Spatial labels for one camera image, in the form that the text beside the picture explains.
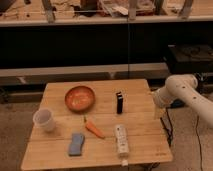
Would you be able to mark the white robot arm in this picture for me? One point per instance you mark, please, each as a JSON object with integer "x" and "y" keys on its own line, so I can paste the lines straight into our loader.
{"x": 183, "y": 87}

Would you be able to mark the black standing eraser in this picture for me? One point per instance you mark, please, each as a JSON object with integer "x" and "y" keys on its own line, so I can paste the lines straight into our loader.
{"x": 119, "y": 102}

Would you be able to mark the orange wooden bowl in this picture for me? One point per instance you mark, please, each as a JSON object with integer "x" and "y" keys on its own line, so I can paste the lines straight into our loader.
{"x": 79, "y": 98}

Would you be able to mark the orange toy carrot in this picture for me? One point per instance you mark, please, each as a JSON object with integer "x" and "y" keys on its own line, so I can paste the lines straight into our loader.
{"x": 90, "y": 126}

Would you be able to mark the white game remote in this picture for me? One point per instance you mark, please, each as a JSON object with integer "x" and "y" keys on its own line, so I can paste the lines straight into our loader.
{"x": 122, "y": 143}

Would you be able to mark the blue sponge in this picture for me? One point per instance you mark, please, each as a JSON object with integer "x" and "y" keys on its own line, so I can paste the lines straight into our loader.
{"x": 75, "y": 147}

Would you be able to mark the white plastic cup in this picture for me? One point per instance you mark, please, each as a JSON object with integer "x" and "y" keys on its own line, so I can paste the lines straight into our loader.
{"x": 43, "y": 119}

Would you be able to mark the black box on shelf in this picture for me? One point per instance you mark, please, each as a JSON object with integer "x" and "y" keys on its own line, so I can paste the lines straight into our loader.
{"x": 183, "y": 59}

